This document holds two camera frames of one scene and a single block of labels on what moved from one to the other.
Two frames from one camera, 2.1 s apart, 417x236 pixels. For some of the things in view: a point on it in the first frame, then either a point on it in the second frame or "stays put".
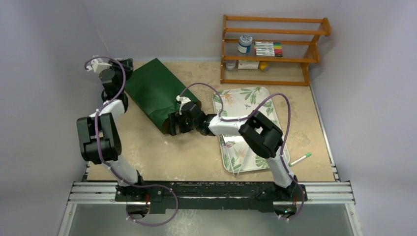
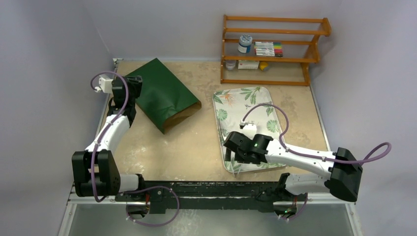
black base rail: [161, 196] stays put
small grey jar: [230, 64] stays put
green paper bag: [155, 89] stays put
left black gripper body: [118, 71] -> [135, 87]
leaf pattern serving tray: [237, 155] stays put
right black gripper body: [173, 123] -> [230, 143]
